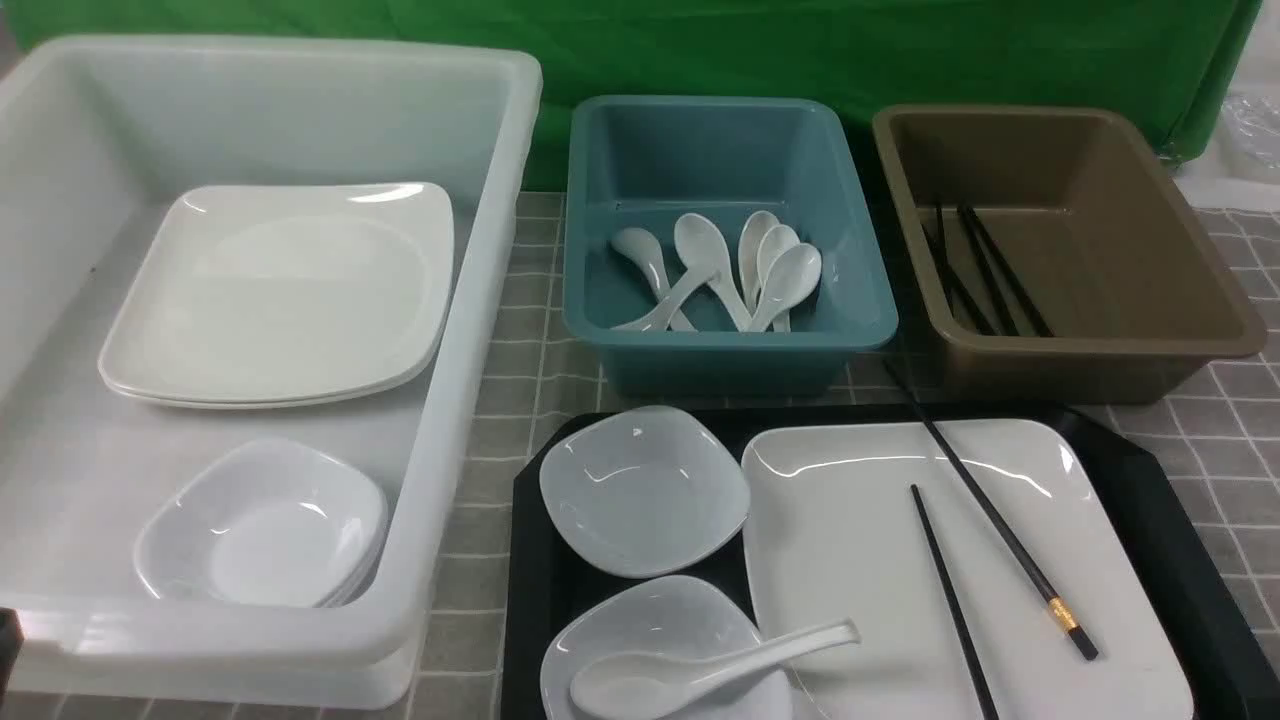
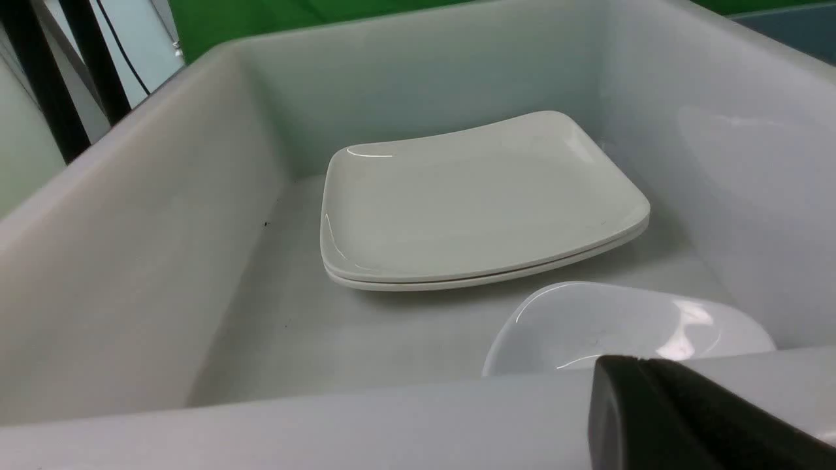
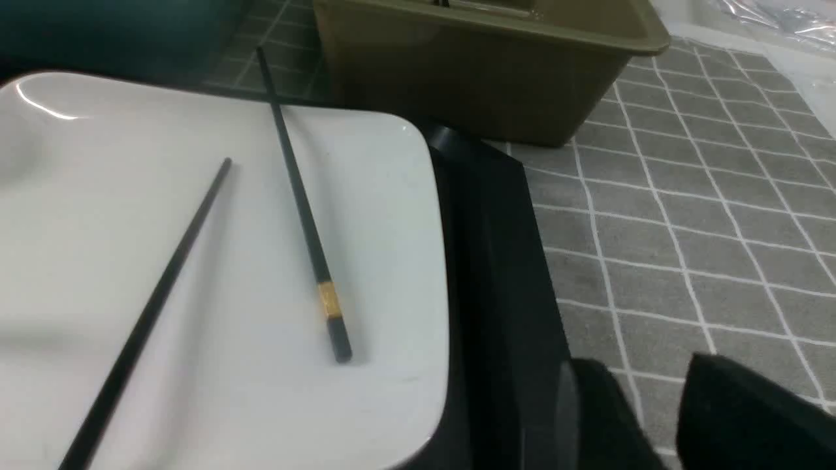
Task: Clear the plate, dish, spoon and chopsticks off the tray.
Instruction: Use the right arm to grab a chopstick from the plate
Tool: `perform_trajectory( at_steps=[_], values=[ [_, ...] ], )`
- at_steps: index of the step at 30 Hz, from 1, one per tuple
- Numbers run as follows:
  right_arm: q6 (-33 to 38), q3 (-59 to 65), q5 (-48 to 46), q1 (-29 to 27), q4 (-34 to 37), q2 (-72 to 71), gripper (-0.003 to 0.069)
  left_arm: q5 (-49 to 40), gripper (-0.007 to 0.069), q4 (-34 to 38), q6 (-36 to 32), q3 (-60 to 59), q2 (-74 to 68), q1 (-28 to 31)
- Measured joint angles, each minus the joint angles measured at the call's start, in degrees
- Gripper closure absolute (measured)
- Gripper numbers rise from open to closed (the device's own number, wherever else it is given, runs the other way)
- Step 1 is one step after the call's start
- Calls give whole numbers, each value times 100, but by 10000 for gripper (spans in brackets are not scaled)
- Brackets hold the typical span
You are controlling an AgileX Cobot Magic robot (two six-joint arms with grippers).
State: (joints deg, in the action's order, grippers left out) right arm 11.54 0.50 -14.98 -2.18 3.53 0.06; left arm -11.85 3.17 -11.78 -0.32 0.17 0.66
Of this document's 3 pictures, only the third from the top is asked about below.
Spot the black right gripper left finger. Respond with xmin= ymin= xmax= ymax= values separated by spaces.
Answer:
xmin=555 ymin=359 xmax=666 ymax=469

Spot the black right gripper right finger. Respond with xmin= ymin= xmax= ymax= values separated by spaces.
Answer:
xmin=677 ymin=353 xmax=835 ymax=469

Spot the black chopstick with gold band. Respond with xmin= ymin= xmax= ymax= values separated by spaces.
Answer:
xmin=255 ymin=46 xmax=353 ymax=364

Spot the plain black chopstick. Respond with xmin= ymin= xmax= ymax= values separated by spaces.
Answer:
xmin=57 ymin=158 xmax=233 ymax=469

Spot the large white square plate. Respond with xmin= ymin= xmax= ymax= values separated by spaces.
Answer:
xmin=1 ymin=72 xmax=450 ymax=469

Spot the black serving tray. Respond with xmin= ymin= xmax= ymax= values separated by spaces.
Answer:
xmin=405 ymin=117 xmax=572 ymax=469

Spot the grey checked tablecloth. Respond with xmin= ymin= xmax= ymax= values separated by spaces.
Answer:
xmin=206 ymin=1 xmax=834 ymax=469

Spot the olive brown plastic bin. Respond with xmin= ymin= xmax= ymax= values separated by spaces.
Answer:
xmin=313 ymin=1 xmax=671 ymax=147

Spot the clear plastic sheet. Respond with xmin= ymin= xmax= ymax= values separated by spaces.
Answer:
xmin=710 ymin=1 xmax=835 ymax=52

